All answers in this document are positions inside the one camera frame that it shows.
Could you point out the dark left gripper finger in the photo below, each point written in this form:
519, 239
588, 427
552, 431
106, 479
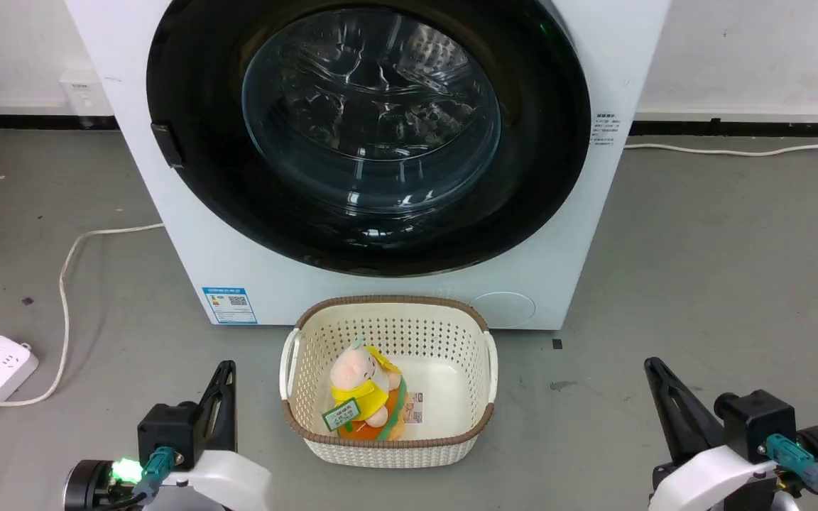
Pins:
209, 415
228, 411

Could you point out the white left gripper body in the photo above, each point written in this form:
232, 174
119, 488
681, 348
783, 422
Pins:
231, 479

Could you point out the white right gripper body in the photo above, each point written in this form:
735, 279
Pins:
707, 482

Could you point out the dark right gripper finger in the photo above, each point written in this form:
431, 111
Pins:
700, 426
668, 419

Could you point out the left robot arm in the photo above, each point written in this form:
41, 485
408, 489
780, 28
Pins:
86, 488

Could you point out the white front-load washing machine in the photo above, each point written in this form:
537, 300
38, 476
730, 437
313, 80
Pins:
189, 234

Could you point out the black round glass washer door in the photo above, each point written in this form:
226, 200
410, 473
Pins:
370, 113

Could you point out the blue energy label sticker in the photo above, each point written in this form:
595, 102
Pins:
229, 305

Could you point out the green white hang tag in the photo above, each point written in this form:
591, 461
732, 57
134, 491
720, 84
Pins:
341, 416

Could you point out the plush doll with yellow outfit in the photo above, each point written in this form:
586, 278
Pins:
359, 387

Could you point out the white paper barcode label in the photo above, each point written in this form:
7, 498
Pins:
414, 407

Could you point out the cream perforated laundry basket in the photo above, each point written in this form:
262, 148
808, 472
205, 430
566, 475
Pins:
444, 397

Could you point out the grey text label sticker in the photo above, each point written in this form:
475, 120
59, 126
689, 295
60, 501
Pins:
606, 131

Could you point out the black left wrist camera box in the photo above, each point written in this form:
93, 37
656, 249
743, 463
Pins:
167, 429

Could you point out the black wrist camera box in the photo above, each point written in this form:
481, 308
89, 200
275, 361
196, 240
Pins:
753, 422
167, 429

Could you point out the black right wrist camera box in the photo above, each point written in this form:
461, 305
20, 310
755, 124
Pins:
753, 422

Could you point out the white wall socket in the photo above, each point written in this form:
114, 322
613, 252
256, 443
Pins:
84, 92

